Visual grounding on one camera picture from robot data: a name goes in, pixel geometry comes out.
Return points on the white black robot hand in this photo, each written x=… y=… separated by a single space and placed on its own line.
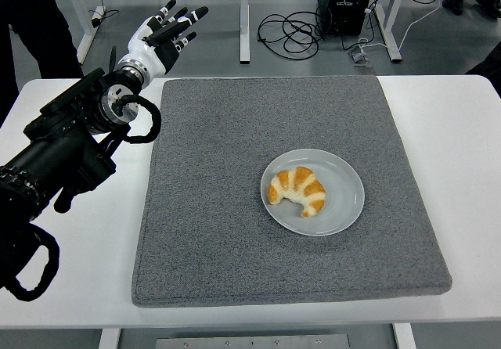
x=146 y=51

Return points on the standing person in dark clothes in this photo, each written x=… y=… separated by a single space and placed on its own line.
x=31 y=20

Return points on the white desk leg with foot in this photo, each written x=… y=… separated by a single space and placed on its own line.
x=391 y=44
x=86 y=40
x=244 y=32

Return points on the grey floor socket box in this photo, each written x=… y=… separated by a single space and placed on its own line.
x=358 y=57

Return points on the grey metal plate with screws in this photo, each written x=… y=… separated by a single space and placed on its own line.
x=254 y=342

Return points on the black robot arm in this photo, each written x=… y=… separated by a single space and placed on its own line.
x=55 y=157

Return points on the golden croissant bread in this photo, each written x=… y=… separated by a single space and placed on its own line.
x=301 y=186

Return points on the black fabric object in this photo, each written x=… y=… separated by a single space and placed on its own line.
x=487 y=65

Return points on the grey felt mat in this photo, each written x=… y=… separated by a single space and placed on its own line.
x=219 y=255

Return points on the pale blue round plate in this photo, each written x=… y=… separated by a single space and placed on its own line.
x=340 y=208

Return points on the black computer tower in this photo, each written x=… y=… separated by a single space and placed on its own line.
x=344 y=12

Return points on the white table leg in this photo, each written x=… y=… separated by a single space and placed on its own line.
x=109 y=339
x=405 y=337

